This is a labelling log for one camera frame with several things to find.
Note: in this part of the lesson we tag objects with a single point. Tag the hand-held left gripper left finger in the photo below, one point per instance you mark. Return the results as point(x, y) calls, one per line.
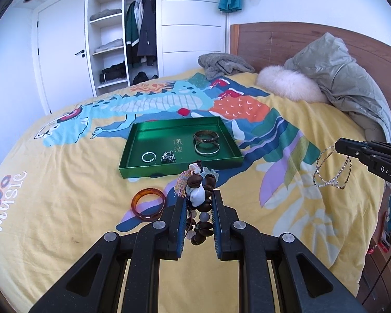
point(181, 228)

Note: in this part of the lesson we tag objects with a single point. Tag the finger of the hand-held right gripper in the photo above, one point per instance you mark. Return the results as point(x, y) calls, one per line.
point(383, 146)
point(348, 148)

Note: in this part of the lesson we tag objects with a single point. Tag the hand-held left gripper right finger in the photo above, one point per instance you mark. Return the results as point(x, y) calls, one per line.
point(217, 231)

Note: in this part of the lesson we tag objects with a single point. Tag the amber translucent bangle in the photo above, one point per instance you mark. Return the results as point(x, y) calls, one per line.
point(137, 213)

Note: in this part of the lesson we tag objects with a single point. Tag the large silver bangle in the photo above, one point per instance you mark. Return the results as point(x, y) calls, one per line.
point(198, 151)

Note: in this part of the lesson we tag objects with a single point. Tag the dark brown bangle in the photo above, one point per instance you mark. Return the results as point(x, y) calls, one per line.
point(197, 134)

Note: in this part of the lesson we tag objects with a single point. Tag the green metal tray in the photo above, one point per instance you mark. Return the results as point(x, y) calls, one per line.
point(169, 133)

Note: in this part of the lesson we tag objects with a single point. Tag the grey-green down jacket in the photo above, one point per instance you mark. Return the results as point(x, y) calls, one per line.
point(339, 71)

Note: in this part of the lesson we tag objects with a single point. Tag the white fluffy fur trim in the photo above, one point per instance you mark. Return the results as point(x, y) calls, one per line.
point(286, 83)

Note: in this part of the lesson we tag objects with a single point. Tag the wooden nightstand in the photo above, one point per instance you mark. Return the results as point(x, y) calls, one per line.
point(374, 267)

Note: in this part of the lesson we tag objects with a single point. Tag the wooden headboard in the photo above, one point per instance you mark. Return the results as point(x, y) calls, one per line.
point(273, 45)

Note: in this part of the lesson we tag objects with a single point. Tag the yellow dinosaur print bedspread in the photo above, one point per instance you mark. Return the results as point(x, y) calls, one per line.
point(68, 169)

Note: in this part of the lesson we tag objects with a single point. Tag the grey folded towel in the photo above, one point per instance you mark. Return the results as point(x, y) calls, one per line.
point(224, 65)

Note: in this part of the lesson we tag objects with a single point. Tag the black bag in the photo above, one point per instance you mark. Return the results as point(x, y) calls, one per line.
point(143, 79)

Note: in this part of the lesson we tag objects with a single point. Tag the black folded clothes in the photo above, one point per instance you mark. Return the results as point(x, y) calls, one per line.
point(112, 71)

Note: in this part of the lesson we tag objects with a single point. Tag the white wardrobe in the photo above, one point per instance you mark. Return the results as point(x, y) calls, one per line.
point(189, 39)

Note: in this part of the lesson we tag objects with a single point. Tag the hanging black coat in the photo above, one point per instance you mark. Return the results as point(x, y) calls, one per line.
point(148, 36)

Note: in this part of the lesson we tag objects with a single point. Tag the light folded clothes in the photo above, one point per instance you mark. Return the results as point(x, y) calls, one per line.
point(109, 45)

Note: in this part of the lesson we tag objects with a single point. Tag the hanging green jacket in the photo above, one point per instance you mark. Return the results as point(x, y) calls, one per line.
point(131, 36)

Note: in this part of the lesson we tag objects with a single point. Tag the white door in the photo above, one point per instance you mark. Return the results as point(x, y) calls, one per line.
point(62, 65)

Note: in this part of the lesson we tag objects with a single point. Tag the hanging white garment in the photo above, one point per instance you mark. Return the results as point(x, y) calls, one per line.
point(138, 13)

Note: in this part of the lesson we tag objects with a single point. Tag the grey folded clothes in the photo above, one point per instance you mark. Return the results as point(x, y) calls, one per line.
point(106, 14)

